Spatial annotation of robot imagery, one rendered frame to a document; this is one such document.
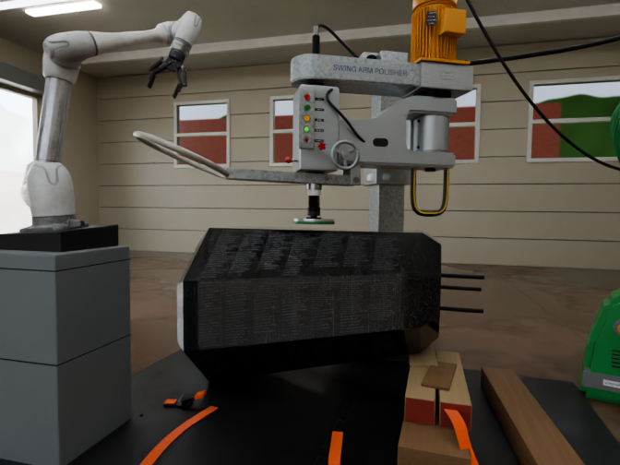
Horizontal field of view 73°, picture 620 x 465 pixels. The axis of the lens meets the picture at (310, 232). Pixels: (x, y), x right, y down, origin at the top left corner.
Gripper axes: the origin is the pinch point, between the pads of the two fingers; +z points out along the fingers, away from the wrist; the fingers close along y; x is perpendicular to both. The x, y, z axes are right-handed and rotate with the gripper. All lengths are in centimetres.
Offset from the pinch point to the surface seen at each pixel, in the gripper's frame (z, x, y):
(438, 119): -46, 19, 134
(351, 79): -42, 4, 84
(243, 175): 24, 1, 54
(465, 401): 75, -38, 176
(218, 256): 66, 8, 57
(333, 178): 6, 12, 95
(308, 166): 7, 4, 81
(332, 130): -15, 5, 85
